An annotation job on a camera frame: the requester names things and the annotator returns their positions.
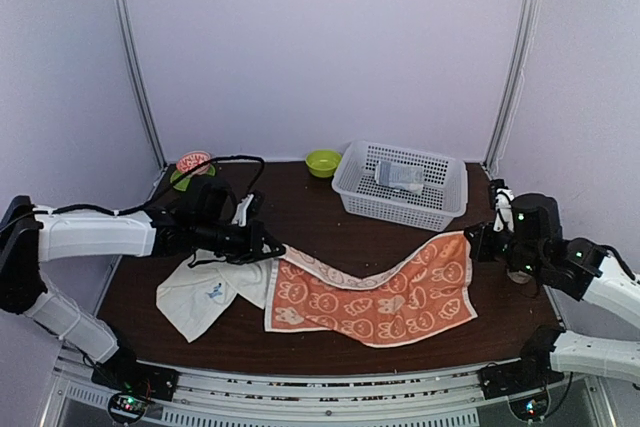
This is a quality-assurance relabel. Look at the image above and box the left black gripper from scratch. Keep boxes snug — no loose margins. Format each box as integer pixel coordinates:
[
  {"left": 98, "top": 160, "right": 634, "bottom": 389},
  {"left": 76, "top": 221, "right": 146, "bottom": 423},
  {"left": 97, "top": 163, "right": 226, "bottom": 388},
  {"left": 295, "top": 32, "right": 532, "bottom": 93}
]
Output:
[{"left": 194, "top": 217, "right": 285, "bottom": 266}]

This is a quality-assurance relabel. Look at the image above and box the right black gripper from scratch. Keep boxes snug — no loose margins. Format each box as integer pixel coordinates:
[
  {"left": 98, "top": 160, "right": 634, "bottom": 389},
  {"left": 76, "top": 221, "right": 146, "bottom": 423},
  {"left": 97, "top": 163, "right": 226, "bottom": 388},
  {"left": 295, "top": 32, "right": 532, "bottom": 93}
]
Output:
[{"left": 465, "top": 221, "right": 544, "bottom": 279}]

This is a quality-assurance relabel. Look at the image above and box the white towel blue print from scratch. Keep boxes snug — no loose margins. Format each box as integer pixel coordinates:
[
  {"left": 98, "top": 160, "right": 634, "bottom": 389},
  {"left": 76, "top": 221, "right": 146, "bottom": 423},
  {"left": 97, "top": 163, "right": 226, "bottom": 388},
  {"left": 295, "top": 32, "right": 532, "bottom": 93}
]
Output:
[{"left": 156, "top": 260, "right": 273, "bottom": 343}]

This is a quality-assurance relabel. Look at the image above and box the orange bunny pattern towel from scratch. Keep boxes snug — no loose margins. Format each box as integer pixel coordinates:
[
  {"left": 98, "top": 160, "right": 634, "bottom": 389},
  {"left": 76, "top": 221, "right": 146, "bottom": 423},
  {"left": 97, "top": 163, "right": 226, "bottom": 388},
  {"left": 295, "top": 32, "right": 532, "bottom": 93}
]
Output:
[{"left": 264, "top": 232, "right": 477, "bottom": 348}]

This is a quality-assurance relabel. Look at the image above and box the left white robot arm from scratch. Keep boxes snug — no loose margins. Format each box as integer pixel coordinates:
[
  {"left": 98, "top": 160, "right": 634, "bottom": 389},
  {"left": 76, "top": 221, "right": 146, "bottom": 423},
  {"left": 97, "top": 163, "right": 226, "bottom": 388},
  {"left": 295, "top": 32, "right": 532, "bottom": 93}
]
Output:
[{"left": 1, "top": 177, "right": 286, "bottom": 391}]

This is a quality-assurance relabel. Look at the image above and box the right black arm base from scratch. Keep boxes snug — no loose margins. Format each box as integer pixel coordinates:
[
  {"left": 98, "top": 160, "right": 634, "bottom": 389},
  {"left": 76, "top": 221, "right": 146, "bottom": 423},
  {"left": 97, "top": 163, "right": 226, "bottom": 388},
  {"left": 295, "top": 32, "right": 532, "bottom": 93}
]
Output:
[{"left": 478, "top": 326, "right": 566, "bottom": 400}]

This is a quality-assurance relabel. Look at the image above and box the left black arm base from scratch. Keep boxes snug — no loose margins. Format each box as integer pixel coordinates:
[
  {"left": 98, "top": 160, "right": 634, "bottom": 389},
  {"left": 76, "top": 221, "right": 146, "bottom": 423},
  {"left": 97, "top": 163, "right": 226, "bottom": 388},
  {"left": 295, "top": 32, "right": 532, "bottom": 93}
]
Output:
[{"left": 86, "top": 346, "right": 179, "bottom": 401}]

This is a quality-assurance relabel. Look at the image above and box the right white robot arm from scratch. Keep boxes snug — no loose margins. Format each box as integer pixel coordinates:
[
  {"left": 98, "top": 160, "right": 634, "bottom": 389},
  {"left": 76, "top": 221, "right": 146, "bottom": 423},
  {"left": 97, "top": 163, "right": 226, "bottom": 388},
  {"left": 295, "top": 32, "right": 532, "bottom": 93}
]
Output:
[{"left": 464, "top": 183, "right": 639, "bottom": 398}]

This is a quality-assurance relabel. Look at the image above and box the beige paper cup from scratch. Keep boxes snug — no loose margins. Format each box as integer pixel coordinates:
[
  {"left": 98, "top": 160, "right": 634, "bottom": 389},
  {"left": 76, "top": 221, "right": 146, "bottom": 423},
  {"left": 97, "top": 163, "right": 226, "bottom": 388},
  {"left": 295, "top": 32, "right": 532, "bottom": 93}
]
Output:
[{"left": 507, "top": 270, "right": 532, "bottom": 285}]

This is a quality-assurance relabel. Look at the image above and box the small green bowl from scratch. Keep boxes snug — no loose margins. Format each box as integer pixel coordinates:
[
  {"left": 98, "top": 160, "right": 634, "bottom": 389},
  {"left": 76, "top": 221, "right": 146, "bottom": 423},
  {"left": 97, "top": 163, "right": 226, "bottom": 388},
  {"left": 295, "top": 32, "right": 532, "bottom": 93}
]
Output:
[{"left": 305, "top": 149, "right": 342, "bottom": 179}]

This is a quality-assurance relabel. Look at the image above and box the green plate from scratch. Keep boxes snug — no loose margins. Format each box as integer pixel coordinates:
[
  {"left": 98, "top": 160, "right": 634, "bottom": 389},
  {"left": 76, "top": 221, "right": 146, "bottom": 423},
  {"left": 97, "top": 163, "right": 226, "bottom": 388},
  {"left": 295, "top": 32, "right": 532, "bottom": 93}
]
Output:
[{"left": 170, "top": 165, "right": 216, "bottom": 192}]

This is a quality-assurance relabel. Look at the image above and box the white plastic perforated basket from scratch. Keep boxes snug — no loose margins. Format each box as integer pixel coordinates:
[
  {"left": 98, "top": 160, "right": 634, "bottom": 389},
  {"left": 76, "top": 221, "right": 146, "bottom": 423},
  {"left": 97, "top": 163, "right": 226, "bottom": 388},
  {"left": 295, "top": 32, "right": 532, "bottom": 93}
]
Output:
[{"left": 332, "top": 141, "right": 468, "bottom": 232}]

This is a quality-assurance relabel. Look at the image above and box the red patterned bowl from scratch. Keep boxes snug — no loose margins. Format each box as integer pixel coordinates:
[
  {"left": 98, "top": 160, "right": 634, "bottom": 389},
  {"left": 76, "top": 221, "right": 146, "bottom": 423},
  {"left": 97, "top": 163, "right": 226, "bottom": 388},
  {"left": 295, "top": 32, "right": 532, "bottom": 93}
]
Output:
[{"left": 176, "top": 151, "right": 211, "bottom": 175}]

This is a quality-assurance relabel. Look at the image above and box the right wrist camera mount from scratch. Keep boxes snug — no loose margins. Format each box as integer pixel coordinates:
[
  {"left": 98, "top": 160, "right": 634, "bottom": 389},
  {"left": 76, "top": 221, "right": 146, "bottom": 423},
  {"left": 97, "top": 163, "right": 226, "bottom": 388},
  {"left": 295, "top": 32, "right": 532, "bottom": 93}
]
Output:
[{"left": 488, "top": 179, "right": 514, "bottom": 232}]

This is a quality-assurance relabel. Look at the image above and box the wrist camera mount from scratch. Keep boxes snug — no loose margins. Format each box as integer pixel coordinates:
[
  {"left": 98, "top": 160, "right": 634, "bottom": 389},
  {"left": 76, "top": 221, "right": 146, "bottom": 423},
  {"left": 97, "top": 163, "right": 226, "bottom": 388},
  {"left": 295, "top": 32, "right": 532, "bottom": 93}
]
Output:
[
  {"left": 231, "top": 191, "right": 264, "bottom": 227},
  {"left": 488, "top": 179, "right": 514, "bottom": 232}
]

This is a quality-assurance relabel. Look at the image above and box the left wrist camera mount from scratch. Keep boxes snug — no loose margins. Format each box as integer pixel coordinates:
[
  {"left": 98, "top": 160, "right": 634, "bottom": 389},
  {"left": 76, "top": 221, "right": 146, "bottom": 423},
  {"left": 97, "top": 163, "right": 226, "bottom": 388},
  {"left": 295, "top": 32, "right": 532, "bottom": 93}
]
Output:
[{"left": 231, "top": 191, "right": 264, "bottom": 227}]

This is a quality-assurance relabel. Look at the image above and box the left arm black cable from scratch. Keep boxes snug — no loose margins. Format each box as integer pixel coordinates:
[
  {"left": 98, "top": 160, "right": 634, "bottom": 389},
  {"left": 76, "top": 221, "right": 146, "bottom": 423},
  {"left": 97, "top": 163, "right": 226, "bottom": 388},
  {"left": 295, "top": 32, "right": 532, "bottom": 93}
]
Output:
[{"left": 29, "top": 153, "right": 266, "bottom": 221}]

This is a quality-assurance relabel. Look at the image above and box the front aluminium rail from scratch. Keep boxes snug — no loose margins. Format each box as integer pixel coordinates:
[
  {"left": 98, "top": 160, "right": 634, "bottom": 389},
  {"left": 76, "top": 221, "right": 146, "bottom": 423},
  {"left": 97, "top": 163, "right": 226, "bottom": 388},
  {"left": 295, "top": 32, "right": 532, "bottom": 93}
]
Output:
[{"left": 49, "top": 339, "right": 614, "bottom": 427}]

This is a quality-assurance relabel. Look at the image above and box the right aluminium frame post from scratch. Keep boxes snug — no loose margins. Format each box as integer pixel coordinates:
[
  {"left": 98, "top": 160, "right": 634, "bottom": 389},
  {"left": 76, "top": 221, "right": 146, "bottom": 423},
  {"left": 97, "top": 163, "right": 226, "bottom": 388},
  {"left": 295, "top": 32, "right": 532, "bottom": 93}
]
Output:
[{"left": 483, "top": 0, "right": 540, "bottom": 177}]

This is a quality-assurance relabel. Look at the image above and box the aluminium frame post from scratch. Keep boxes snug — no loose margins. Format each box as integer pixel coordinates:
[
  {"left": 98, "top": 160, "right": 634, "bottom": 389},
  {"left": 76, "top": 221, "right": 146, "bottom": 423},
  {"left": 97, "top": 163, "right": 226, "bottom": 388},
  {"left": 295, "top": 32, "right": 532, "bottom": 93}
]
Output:
[
  {"left": 114, "top": 0, "right": 167, "bottom": 169},
  {"left": 483, "top": 0, "right": 540, "bottom": 177}
]

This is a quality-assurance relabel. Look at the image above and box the left aluminium frame post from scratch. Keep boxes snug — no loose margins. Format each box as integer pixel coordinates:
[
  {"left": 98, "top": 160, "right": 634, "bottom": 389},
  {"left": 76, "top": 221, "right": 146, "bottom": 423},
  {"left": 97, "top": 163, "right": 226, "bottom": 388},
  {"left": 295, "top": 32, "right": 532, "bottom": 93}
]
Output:
[{"left": 114, "top": 0, "right": 167, "bottom": 169}]

